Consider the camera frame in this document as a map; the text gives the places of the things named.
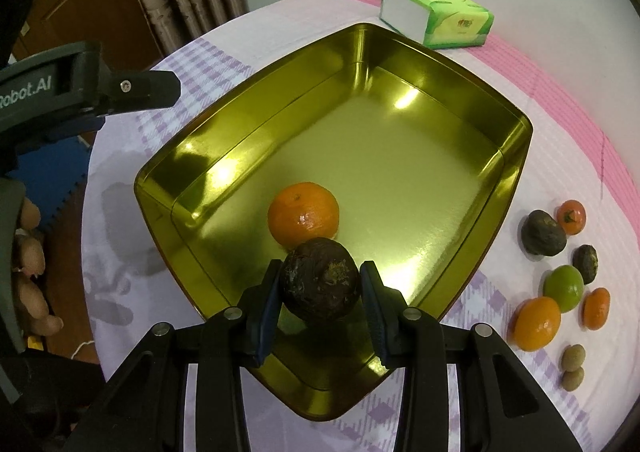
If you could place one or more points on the large dark passion fruit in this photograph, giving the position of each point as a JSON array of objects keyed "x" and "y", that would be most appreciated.
[{"x": 320, "y": 282}]

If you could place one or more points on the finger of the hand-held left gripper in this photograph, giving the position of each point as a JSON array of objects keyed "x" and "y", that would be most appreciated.
[{"x": 147, "y": 88}]

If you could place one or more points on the person's left hand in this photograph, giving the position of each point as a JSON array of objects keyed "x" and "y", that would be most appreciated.
[{"x": 30, "y": 252}]

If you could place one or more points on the green lime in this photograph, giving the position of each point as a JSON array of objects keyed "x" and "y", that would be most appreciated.
[{"x": 562, "y": 288}]

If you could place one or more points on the green tissue pack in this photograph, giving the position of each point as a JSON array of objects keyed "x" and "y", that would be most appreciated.
[{"x": 440, "y": 12}]

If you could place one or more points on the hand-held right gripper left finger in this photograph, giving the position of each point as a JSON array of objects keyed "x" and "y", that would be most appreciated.
[{"x": 267, "y": 313}]

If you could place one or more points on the blue foam floor mat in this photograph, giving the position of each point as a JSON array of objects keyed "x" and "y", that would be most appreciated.
[{"x": 55, "y": 172}]

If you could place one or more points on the wrinkled dark passion fruit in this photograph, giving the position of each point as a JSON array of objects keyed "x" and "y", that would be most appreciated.
[{"x": 544, "y": 233}]

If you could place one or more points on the small orange mandarin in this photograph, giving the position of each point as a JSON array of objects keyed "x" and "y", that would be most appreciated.
[
  {"x": 572, "y": 218},
  {"x": 596, "y": 308}
]

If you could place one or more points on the large orange mandarin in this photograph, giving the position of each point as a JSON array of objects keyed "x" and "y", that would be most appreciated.
[
  {"x": 536, "y": 324},
  {"x": 300, "y": 212}
]

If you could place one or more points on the gold metal tin box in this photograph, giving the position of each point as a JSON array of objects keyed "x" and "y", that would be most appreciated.
[{"x": 400, "y": 182}]

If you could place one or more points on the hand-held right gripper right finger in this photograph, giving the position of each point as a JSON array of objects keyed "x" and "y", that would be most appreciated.
[{"x": 373, "y": 313}]

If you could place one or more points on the small dark passion fruit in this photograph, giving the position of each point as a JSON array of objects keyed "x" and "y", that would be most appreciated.
[{"x": 586, "y": 264}]

